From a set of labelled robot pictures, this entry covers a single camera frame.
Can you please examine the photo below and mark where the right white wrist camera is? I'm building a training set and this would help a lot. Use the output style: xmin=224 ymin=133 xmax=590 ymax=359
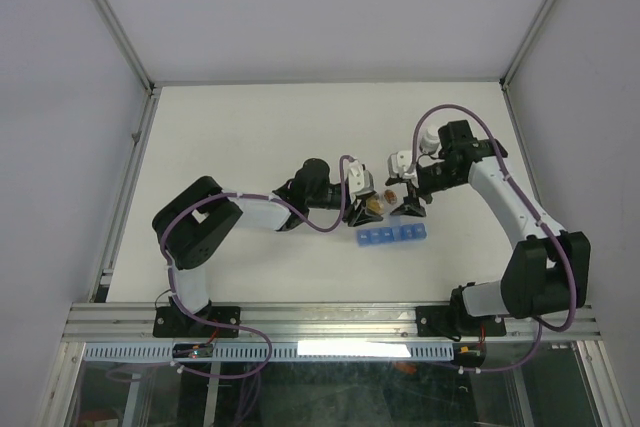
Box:
xmin=385 ymin=150 xmax=418 ymax=186

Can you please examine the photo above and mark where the clear bottle cap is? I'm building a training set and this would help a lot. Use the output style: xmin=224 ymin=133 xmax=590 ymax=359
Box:
xmin=383 ymin=189 xmax=398 ymax=205

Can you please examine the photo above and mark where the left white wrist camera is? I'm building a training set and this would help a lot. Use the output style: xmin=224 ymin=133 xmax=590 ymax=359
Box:
xmin=346 ymin=160 xmax=374 ymax=197

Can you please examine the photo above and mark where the left aluminium frame post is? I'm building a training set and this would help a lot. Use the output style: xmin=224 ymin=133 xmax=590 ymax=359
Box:
xmin=91 ymin=0 xmax=155 ymax=95

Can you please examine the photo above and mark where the aluminium frame post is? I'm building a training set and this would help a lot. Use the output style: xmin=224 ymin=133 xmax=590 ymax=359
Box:
xmin=499 ymin=0 xmax=558 ymax=90
xmin=91 ymin=0 xmax=155 ymax=95

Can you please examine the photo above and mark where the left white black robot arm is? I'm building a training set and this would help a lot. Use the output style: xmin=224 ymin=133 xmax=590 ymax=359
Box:
xmin=152 ymin=155 xmax=383 ymax=337

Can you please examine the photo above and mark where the aluminium mounting rail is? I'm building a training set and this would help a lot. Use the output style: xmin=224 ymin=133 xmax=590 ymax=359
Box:
xmin=62 ymin=301 xmax=602 ymax=344

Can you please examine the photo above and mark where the right aluminium frame post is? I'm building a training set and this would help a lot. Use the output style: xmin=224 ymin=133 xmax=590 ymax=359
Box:
xmin=499 ymin=0 xmax=558 ymax=90

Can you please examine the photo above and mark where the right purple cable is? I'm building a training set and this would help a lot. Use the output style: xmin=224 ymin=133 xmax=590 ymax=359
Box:
xmin=412 ymin=104 xmax=579 ymax=376

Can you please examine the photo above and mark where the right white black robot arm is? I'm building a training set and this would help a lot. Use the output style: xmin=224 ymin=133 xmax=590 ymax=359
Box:
xmin=386 ymin=121 xmax=591 ymax=341

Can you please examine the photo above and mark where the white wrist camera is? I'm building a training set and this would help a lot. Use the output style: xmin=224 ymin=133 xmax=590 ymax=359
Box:
xmin=346 ymin=160 xmax=374 ymax=197
xmin=385 ymin=150 xmax=418 ymax=186

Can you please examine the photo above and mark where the clear capsule bottle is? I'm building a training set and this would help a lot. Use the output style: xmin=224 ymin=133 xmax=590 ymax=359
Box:
xmin=366 ymin=195 xmax=385 ymax=216

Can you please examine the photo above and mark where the grey slotted cable duct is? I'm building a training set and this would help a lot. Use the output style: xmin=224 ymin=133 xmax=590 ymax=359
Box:
xmin=84 ymin=340 xmax=454 ymax=363

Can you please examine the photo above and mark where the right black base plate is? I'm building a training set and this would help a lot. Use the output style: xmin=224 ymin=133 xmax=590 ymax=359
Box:
xmin=415 ymin=305 xmax=507 ymax=341

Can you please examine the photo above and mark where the blue weekly pill organizer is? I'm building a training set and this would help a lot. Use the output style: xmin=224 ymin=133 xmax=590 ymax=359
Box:
xmin=355 ymin=222 xmax=428 ymax=247

